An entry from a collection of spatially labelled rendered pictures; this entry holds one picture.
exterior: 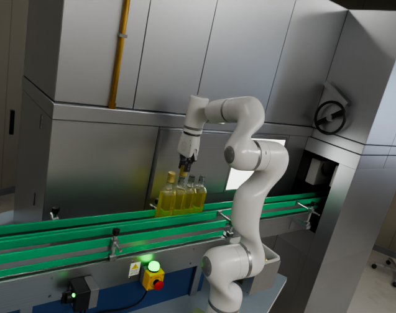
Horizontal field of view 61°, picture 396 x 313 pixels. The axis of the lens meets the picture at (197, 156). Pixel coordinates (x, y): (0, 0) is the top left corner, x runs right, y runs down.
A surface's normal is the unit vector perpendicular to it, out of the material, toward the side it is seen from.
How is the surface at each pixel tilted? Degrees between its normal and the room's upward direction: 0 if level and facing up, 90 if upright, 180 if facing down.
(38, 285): 90
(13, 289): 90
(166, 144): 90
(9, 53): 90
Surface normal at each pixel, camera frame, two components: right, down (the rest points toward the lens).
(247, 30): 0.58, 0.34
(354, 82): -0.79, 0.00
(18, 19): 0.85, 0.31
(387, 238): -0.49, 0.14
